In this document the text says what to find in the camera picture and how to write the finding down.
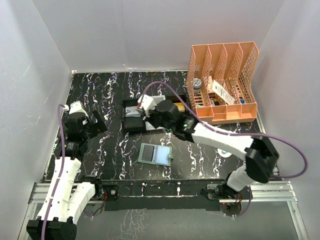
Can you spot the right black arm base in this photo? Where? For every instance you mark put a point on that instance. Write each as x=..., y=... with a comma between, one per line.
x=223, y=192

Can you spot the aluminium frame rail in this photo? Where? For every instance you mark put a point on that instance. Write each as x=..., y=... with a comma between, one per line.
x=178, y=194

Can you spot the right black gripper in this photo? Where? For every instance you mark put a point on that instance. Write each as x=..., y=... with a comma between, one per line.
x=150, y=117

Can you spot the white middle tray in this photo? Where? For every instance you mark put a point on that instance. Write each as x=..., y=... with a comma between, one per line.
x=148, y=125

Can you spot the right black tray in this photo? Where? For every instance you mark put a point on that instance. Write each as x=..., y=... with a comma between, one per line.
x=184, y=98

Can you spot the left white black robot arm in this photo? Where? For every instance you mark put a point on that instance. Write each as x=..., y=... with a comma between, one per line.
x=64, y=202

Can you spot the orange file organizer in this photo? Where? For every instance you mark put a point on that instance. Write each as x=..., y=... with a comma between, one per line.
x=232, y=65

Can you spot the gold credit card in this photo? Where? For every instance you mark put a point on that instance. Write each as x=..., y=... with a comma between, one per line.
x=180, y=106

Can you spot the left black tray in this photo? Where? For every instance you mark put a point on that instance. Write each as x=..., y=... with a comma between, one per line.
x=132, y=125

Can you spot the round blue tape roll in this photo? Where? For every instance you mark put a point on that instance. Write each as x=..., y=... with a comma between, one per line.
x=223, y=153

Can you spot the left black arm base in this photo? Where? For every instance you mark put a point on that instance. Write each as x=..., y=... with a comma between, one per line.
x=106, y=192

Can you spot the white paper packet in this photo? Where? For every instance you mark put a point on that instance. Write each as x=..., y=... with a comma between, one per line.
x=222, y=93

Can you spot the small round jar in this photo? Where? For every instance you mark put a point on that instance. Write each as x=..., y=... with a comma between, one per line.
x=197, y=85

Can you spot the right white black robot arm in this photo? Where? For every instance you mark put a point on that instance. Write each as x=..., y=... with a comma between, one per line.
x=257, y=152

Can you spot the green card holder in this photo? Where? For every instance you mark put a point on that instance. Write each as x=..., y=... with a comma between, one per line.
x=162, y=155

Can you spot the black tray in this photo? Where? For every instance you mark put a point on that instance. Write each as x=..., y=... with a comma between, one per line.
x=132, y=125
x=184, y=98

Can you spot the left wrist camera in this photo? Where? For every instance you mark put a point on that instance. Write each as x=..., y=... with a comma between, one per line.
x=77, y=110

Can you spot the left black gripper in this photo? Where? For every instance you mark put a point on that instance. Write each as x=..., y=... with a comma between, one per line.
x=99, y=123

